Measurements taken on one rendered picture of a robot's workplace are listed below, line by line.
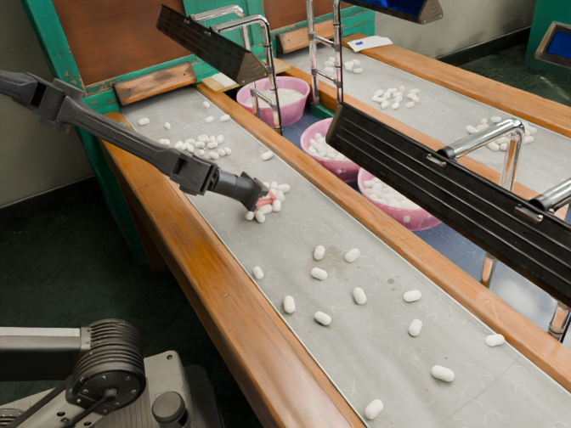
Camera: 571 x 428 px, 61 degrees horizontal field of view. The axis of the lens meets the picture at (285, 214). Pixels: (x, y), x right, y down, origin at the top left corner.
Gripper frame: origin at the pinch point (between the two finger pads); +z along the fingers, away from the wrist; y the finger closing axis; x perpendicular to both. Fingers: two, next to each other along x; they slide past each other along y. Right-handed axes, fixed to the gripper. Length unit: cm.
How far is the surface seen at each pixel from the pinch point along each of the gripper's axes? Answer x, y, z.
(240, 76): -23.1, 8.3, -20.1
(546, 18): -147, 110, 229
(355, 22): -64, 85, 66
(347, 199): -10.0, -12.9, 9.9
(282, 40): -41, 81, 34
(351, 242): -3.4, -24.1, 6.1
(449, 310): -5, -51, 8
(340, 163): -15.4, 2.6, 17.4
